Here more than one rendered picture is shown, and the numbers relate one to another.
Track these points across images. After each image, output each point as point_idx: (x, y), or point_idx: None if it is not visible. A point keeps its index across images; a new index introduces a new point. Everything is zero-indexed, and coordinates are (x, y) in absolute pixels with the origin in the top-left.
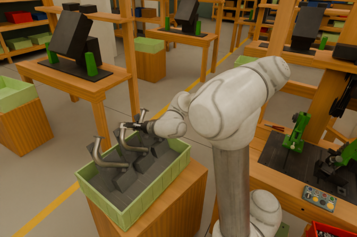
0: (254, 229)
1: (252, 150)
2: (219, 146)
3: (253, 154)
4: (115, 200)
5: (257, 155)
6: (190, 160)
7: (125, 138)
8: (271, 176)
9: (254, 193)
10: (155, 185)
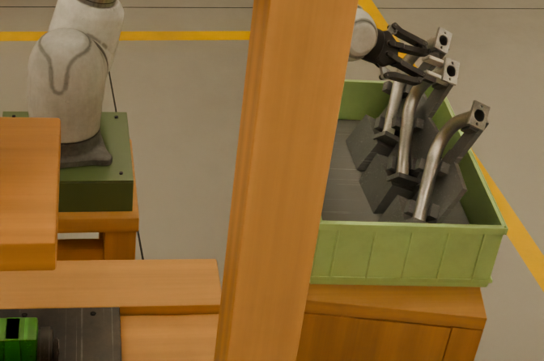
0: (68, 4)
1: (157, 356)
2: None
3: (146, 341)
4: (342, 129)
5: (129, 346)
6: (315, 291)
7: (478, 167)
8: (61, 284)
9: (86, 39)
10: None
